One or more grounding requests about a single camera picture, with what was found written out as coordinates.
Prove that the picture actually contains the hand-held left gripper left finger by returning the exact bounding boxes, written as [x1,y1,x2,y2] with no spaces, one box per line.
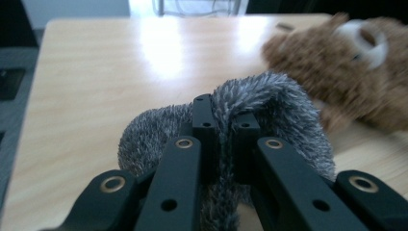
[191,92,221,186]

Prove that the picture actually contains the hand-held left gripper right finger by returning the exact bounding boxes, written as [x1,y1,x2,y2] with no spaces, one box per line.
[231,112,262,186]

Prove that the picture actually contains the grey fluffy cloth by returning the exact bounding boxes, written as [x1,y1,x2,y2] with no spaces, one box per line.
[116,70,337,231]

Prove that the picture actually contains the brown plush teddy bear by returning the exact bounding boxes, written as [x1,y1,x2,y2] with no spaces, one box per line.
[261,12,408,133]

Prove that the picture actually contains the black curtain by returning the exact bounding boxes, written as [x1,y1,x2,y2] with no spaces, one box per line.
[245,0,408,24]
[0,0,39,49]

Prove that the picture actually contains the round table cable grommet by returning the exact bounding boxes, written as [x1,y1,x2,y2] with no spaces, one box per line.
[275,21,295,33]

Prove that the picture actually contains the white metal frame desk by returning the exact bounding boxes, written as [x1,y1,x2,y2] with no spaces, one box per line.
[151,0,242,17]

